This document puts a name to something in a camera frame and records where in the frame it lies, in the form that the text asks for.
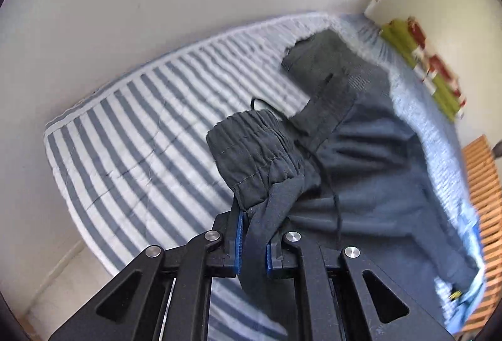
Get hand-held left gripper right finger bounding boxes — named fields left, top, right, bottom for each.
left=266, top=222, right=452, bottom=341

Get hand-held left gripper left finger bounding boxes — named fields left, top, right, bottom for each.
left=48, top=207, right=245, bottom=341

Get blue-grey drawstring pants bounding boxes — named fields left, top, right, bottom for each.
left=206, top=89, right=484, bottom=301

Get folded dark grey pants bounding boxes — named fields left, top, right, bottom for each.
left=280, top=29, right=393, bottom=138

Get blue white striped bed sheet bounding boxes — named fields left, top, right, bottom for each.
left=43, top=11, right=484, bottom=341

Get light blue denim jeans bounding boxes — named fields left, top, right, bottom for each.
left=442, top=208, right=492, bottom=334

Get wooden slatted bed rail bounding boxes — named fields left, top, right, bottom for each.
left=460, top=134, right=502, bottom=327

